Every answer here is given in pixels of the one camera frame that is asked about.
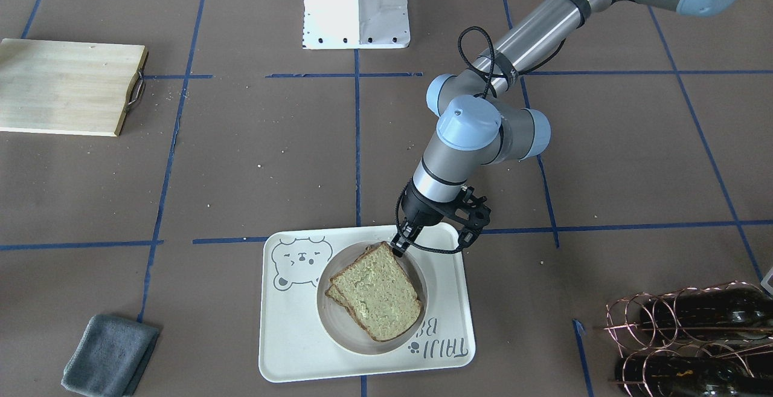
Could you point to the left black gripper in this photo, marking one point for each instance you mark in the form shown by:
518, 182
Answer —
418, 210

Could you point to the bread slice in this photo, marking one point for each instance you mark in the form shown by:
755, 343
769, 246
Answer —
383, 300
334, 294

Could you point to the white round plate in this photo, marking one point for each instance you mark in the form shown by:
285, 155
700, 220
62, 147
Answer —
337, 322

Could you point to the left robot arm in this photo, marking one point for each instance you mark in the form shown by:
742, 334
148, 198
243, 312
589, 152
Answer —
474, 128

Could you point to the cream bear tray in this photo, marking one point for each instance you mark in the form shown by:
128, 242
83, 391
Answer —
294, 346

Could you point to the bread slice on plate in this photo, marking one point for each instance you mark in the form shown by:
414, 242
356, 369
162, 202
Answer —
334, 294

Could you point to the dark green wine bottle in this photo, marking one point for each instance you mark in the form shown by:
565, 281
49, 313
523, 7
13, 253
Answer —
734, 313

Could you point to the grey folded cloth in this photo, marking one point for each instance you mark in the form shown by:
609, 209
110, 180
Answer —
111, 357

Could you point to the wooden cutting board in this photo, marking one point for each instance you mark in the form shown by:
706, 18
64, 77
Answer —
69, 88

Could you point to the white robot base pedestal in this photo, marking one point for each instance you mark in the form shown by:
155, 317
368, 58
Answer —
340, 24

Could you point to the copper wire bottle rack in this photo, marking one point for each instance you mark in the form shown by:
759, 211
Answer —
624, 327

